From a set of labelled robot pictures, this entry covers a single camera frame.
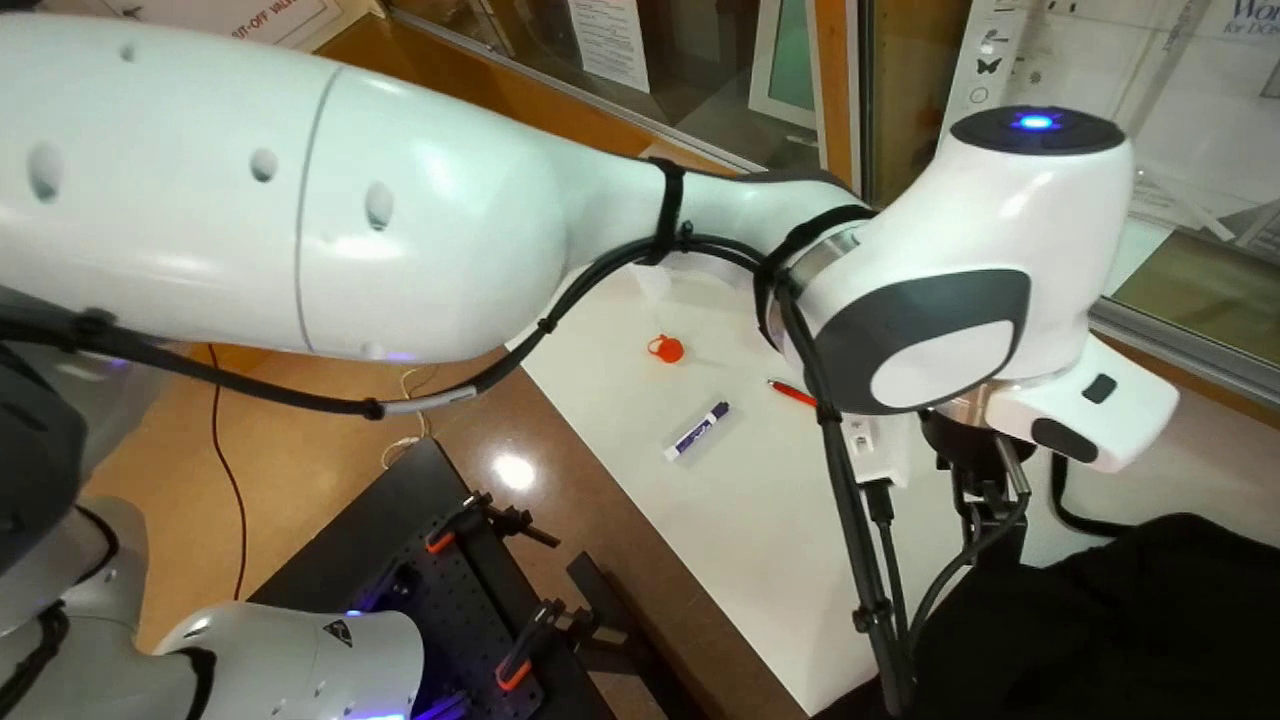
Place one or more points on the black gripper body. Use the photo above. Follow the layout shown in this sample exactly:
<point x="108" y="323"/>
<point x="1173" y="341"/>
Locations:
<point x="987" y="471"/>

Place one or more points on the orange handled clamp lower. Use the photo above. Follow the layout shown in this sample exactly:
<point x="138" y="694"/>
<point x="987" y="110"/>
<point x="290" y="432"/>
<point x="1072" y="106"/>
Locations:
<point x="538" y="632"/>

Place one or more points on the white poster behind glass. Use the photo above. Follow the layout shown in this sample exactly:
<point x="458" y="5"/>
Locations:
<point x="1189" y="80"/>

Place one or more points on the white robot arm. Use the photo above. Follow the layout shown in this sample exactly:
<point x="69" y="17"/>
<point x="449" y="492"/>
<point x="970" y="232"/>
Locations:
<point x="167" y="195"/>

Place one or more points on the black cloth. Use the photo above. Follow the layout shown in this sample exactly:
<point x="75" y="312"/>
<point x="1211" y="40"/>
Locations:
<point x="1168" y="623"/>

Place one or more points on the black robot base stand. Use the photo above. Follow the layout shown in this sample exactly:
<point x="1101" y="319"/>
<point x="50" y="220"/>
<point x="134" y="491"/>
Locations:
<point x="470" y="604"/>

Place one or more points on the red pen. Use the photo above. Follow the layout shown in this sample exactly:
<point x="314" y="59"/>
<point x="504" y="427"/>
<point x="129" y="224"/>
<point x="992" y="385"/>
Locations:
<point x="795" y="393"/>

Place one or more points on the white framed green picture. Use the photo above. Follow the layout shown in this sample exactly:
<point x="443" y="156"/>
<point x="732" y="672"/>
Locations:
<point x="782" y="64"/>

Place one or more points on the white paper notice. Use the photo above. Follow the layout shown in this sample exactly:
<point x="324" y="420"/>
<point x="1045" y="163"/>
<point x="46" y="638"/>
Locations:
<point x="609" y="40"/>

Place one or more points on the orange handled clamp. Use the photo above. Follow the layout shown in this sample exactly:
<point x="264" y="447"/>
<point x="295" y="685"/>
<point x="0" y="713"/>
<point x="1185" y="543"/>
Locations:
<point x="538" y="632"/>
<point x="480" y="514"/>

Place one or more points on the light blue paper sheet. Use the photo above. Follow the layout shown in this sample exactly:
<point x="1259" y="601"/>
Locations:
<point x="1137" y="242"/>

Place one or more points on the white marker blue label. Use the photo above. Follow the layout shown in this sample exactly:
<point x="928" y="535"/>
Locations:
<point x="694" y="432"/>

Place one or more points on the orange handled clamp upper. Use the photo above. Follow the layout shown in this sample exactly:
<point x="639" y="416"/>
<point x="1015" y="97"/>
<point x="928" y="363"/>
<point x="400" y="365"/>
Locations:
<point x="480" y="514"/>

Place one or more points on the orange bottle cap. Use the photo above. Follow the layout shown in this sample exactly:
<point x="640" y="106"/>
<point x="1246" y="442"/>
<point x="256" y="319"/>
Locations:
<point x="664" y="350"/>

